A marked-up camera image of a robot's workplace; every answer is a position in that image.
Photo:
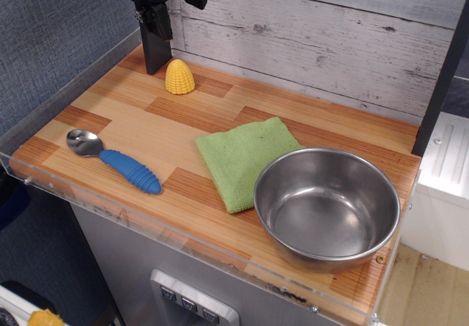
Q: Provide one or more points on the green microfiber towel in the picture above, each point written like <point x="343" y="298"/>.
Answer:
<point x="237" y="157"/>

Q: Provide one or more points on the yellow toy corn cob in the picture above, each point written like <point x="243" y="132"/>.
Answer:
<point x="179" y="79"/>

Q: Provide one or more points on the clear acrylic table guard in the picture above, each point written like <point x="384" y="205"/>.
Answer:
<point x="185" y="230"/>

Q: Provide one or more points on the stainless steel bowl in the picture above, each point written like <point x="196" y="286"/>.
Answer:
<point x="326" y="209"/>

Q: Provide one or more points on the silver control panel with buttons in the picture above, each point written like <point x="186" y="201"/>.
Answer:
<point x="199" y="308"/>

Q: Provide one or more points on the yellow object at bottom left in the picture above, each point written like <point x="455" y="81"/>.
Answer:
<point x="45" y="318"/>

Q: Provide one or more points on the white ridged appliance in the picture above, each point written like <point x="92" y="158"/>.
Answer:
<point x="436" y="223"/>

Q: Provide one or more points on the blue handled metal spoon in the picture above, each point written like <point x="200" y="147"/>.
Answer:
<point x="87" y="144"/>

